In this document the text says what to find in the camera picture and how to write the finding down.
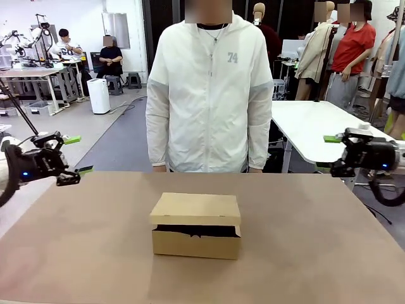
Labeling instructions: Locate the person's right forearm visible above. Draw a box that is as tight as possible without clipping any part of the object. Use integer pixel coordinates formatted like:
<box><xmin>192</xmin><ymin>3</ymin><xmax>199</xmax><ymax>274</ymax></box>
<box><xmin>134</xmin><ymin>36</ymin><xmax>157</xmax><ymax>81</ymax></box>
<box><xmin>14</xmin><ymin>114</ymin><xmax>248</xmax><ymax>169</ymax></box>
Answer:
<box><xmin>145</xmin><ymin>117</ymin><xmax>171</xmax><ymax>174</ymax></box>

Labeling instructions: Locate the silver cross necklace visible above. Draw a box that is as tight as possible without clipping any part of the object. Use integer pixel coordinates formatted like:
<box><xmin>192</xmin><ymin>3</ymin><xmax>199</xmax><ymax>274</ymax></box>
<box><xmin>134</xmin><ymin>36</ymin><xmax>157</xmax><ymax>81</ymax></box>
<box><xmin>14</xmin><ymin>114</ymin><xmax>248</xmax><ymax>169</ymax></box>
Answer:
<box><xmin>199</xmin><ymin>24</ymin><xmax>229</xmax><ymax>45</ymax></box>

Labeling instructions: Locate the seated man in white shirt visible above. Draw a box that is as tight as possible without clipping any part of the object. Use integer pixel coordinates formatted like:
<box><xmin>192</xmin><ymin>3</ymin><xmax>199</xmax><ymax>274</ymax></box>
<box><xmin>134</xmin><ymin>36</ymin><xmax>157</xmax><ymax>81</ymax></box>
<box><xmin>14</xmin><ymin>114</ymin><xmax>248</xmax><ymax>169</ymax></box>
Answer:
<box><xmin>50</xmin><ymin>28</ymin><xmax>84</xmax><ymax>61</ymax></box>

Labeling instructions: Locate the figure in red shirt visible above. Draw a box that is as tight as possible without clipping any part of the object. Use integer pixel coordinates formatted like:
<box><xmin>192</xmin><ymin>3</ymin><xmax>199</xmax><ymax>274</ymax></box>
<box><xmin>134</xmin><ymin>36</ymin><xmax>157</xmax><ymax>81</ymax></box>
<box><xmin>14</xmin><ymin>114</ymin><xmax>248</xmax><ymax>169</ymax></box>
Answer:
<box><xmin>325</xmin><ymin>0</ymin><xmax>378</xmax><ymax>110</ymax></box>

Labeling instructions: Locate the seated person in black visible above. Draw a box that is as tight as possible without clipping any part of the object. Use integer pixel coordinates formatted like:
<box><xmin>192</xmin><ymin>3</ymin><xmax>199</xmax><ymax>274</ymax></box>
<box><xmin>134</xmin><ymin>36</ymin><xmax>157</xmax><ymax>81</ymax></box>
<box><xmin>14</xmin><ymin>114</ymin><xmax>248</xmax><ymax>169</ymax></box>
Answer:
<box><xmin>96</xmin><ymin>34</ymin><xmax>124</xmax><ymax>79</ymax></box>

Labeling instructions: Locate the person in white jacket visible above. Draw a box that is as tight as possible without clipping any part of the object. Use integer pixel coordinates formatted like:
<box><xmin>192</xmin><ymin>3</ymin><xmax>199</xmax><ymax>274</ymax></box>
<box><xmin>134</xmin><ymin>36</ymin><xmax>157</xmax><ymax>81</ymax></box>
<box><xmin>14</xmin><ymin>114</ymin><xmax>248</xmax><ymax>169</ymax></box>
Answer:
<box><xmin>144</xmin><ymin>0</ymin><xmax>275</xmax><ymax>174</ymax></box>

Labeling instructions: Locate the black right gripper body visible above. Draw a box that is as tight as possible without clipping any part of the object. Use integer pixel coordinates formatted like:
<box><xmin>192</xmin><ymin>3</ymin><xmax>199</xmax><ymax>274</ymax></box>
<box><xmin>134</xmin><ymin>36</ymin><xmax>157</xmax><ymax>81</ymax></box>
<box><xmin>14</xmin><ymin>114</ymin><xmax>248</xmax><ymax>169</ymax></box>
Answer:
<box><xmin>342</xmin><ymin>138</ymin><xmax>399</xmax><ymax>172</ymax></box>

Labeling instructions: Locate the black tripod leg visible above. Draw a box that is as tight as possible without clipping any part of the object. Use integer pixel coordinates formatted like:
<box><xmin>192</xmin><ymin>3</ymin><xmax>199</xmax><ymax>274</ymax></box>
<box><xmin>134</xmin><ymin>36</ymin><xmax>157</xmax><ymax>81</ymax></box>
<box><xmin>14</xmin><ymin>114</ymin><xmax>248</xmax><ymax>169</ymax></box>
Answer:
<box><xmin>0</xmin><ymin>79</ymin><xmax>39</xmax><ymax>136</ymax></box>

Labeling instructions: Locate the mannequin in dark red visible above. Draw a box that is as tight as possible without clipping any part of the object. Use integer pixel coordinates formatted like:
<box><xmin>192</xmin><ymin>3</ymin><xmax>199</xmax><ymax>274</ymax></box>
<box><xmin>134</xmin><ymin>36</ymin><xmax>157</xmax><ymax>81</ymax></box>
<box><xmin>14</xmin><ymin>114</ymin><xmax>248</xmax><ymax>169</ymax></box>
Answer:
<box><xmin>252</xmin><ymin>2</ymin><xmax>283</xmax><ymax>80</ymax></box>

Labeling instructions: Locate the grey workbench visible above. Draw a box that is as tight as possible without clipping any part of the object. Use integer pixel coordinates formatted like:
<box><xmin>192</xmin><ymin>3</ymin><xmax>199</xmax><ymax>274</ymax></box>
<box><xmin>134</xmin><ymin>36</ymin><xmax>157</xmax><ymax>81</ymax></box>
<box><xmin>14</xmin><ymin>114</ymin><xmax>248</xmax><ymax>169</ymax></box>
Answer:
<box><xmin>0</xmin><ymin>67</ymin><xmax>63</xmax><ymax>115</ymax></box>

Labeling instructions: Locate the white air purifier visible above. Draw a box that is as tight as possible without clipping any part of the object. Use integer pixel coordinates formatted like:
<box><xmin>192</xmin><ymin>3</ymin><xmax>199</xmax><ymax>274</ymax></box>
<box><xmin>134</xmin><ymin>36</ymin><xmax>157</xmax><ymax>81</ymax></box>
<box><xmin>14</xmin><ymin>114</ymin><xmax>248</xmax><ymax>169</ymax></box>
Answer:
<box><xmin>86</xmin><ymin>79</ymin><xmax>111</xmax><ymax>115</ymax></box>

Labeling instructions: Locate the mannequin in beige coat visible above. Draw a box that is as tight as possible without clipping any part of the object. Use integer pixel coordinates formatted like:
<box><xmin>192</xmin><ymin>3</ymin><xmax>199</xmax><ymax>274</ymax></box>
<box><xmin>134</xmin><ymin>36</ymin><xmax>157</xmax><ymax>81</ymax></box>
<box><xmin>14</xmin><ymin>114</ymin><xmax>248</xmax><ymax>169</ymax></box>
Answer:
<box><xmin>294</xmin><ymin>1</ymin><xmax>338</xmax><ymax>101</ymax></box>

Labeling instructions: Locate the grey storage bin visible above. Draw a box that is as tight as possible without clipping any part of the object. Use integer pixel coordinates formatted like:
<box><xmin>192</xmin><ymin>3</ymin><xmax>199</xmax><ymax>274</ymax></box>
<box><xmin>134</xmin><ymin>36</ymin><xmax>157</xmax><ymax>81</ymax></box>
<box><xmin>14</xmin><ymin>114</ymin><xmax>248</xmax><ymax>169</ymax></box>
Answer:
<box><xmin>24</xmin><ymin>101</ymin><xmax>54</xmax><ymax>118</ymax></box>

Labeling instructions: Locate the grey stool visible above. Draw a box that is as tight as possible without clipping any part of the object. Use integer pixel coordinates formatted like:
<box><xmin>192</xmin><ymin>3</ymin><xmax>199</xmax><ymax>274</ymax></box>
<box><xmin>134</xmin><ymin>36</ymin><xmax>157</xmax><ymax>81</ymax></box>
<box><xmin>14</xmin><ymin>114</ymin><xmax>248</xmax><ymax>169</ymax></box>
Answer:
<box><xmin>105</xmin><ymin>75</ymin><xmax>125</xmax><ymax>96</ymax></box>
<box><xmin>127</xmin><ymin>72</ymin><xmax>142</xmax><ymax>90</ymax></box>

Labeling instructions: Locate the grey monitor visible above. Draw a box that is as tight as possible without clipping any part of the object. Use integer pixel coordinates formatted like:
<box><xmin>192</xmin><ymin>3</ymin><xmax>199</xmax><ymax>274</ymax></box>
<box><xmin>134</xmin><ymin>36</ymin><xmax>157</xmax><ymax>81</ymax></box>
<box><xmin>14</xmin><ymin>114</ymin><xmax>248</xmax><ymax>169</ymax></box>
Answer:
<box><xmin>281</xmin><ymin>39</ymin><xmax>305</xmax><ymax>61</ymax></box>

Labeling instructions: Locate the brown cardboard box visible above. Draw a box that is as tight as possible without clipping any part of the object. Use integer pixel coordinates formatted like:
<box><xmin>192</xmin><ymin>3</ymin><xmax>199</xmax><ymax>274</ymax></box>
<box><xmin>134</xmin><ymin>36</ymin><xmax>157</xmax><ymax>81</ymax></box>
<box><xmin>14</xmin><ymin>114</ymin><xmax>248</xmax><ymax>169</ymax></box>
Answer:
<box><xmin>149</xmin><ymin>191</ymin><xmax>242</xmax><ymax>261</ymax></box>

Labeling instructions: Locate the white table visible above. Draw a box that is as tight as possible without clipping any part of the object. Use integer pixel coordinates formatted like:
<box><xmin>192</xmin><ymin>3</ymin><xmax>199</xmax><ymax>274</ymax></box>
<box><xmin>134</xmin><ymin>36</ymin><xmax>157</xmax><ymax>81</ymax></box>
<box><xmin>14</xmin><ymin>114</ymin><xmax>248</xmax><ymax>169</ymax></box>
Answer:
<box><xmin>270</xmin><ymin>100</ymin><xmax>395</xmax><ymax>175</ymax></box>

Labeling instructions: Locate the grey computer case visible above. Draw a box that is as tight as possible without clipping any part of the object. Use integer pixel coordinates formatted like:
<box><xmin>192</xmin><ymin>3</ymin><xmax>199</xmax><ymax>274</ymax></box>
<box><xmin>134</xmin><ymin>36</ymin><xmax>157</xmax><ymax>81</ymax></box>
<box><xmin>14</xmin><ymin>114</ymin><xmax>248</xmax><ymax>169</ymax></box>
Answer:
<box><xmin>271</xmin><ymin>79</ymin><xmax>286</xmax><ymax>101</ymax></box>

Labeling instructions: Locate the silver wall panel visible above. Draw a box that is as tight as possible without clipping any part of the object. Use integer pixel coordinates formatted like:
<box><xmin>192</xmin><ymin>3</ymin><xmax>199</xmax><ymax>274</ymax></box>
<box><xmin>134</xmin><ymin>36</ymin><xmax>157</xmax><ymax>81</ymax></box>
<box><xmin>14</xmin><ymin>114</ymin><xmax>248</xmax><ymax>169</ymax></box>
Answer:
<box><xmin>101</xmin><ymin>12</ymin><xmax>131</xmax><ymax>49</ymax></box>

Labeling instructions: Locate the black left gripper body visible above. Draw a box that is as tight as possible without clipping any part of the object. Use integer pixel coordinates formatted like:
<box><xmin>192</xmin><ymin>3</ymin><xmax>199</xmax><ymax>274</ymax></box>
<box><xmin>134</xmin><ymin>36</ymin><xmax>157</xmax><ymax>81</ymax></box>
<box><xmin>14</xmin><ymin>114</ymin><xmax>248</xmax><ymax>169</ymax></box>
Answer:
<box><xmin>14</xmin><ymin>146</ymin><xmax>70</xmax><ymax>185</ymax></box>

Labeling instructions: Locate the person's left forearm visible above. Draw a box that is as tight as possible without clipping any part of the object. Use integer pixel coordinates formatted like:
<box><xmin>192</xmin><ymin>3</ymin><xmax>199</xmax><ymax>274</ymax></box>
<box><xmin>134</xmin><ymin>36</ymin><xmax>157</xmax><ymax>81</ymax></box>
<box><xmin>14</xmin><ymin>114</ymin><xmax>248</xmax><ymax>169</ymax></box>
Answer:
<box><xmin>242</xmin><ymin>117</ymin><xmax>273</xmax><ymax>174</ymax></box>

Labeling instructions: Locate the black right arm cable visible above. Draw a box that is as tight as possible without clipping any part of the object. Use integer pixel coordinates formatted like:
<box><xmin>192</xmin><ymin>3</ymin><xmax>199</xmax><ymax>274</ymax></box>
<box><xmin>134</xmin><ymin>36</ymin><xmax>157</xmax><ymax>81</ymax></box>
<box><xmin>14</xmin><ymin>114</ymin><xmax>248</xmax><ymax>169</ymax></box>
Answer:
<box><xmin>368</xmin><ymin>170</ymin><xmax>405</xmax><ymax>208</ymax></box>

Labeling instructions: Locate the black floor cable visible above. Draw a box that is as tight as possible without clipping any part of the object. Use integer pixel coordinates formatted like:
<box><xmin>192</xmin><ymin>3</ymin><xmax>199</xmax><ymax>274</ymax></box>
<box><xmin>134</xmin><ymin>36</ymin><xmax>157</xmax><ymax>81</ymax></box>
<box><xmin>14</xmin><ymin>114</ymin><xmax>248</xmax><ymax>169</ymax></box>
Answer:
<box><xmin>363</xmin><ymin>202</ymin><xmax>394</xmax><ymax>225</ymax></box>
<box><xmin>109</xmin><ymin>96</ymin><xmax>148</xmax><ymax>114</ymax></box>

